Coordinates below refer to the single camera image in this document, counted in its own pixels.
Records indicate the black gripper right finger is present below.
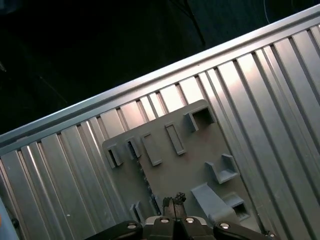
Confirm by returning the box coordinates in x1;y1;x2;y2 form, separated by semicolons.
175;191;278;240

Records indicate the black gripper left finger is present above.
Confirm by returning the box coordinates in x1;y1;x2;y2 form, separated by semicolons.
86;196;177;240

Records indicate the blue RAM stick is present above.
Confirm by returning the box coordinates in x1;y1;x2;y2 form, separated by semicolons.
126;140;166;216

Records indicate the grey plastic parts rack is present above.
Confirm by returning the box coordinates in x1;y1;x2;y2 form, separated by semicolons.
102;99;262;235

